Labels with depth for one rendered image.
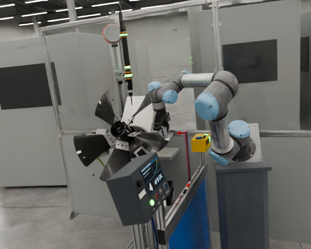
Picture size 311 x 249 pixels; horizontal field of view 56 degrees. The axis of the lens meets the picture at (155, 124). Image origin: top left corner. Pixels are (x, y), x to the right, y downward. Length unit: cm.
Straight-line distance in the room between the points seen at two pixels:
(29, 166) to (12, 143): 40
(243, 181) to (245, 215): 21
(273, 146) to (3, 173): 368
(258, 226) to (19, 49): 345
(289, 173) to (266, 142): 30
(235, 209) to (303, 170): 89
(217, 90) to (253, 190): 75
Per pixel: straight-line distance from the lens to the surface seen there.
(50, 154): 430
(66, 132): 322
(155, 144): 180
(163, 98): 160
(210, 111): 126
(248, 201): 184
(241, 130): 165
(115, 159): 190
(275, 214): 275
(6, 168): 475
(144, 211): 111
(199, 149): 207
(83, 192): 338
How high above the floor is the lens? 165
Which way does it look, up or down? 13 degrees down
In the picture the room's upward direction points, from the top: 6 degrees counter-clockwise
